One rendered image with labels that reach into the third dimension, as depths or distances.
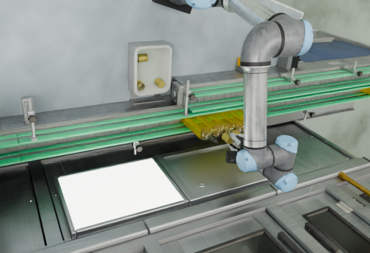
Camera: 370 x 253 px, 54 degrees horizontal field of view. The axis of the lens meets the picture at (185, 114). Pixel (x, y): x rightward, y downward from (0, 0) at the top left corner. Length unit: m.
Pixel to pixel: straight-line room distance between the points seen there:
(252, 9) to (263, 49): 0.26
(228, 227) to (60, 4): 1.05
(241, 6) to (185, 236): 0.85
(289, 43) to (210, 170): 0.67
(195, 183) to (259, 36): 0.66
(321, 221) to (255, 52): 0.72
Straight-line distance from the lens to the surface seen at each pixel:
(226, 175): 1.57
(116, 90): 1.70
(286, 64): 2.08
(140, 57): 1.63
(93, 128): 1.52
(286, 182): 1.33
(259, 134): 1.20
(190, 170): 1.57
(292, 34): 1.20
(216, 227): 1.38
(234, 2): 1.45
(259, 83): 1.16
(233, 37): 1.90
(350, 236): 1.51
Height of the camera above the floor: 2.26
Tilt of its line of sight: 52 degrees down
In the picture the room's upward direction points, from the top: 132 degrees clockwise
